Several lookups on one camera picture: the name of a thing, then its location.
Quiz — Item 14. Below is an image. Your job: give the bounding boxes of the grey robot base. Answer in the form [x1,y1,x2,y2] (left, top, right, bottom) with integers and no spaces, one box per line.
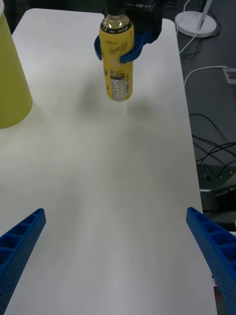
[196,164,236,222]

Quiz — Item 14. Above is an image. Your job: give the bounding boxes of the white round stand with pole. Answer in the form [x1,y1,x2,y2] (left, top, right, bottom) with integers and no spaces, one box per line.
[175,0,217,38]

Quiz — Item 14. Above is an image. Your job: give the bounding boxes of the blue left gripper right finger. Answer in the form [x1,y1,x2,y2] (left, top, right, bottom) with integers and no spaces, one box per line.
[186,207,236,315]

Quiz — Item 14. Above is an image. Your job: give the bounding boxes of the black cable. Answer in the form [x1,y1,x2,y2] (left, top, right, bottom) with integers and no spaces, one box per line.
[189,113,236,173]

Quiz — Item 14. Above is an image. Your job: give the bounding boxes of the white cable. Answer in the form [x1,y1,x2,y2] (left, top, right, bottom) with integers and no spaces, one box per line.
[178,24,199,54]
[183,65,229,86]

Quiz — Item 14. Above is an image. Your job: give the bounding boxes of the yellow-green plastic bin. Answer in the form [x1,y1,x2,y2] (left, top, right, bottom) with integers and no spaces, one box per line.
[0,3,33,129]

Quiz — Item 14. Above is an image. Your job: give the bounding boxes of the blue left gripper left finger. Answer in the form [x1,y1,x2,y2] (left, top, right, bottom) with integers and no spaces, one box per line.
[0,208,47,315]

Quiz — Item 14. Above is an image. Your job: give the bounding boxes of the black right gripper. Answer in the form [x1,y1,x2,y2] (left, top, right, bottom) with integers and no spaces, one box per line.
[93,0,163,63]

